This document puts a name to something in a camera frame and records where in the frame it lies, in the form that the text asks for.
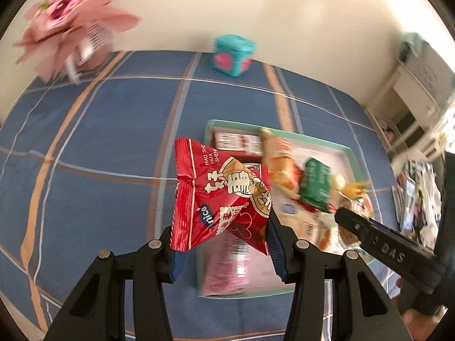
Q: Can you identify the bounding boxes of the red milk candy packet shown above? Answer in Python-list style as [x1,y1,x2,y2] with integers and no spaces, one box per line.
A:
[211,132,262,163]

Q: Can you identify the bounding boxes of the right hand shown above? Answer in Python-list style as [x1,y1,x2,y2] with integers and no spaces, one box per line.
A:
[392,277,454,340]

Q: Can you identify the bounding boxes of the pink flower bouquet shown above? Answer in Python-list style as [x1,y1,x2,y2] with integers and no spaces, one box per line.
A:
[15,0,140,83]

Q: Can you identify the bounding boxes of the yellow cake packet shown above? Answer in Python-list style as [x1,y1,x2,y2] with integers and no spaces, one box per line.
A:
[338,181,374,249]

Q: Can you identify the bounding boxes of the orange chips snack packet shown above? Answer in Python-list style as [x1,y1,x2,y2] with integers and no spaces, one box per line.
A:
[260,128,301,200]

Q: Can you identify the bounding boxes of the blue plaid tablecloth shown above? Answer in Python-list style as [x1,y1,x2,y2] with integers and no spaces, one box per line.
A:
[1,51,396,330]

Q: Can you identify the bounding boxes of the green snack box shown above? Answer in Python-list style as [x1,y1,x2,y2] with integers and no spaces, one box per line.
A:
[299,158,332,213]

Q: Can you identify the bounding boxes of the pile of items on chair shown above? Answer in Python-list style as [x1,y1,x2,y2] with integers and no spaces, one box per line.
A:
[392,160,442,251]

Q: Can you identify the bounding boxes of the red peanut snack packet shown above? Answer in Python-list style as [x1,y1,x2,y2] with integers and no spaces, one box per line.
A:
[170,138,272,255]

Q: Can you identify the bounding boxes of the clear bread packet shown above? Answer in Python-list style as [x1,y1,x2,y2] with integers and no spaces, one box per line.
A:
[274,200,319,244]

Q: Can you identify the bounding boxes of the pink snack packet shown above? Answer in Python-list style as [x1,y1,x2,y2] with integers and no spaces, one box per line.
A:
[200,232,251,296]

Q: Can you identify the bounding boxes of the teal rimmed white tray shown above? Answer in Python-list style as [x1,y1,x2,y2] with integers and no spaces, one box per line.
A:
[197,129,363,300]

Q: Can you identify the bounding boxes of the teal toy house box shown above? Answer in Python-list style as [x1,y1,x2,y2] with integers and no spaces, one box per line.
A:
[212,34,257,78]

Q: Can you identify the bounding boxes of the white shelf unit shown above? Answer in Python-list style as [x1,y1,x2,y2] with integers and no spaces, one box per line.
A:
[365,32,454,158]

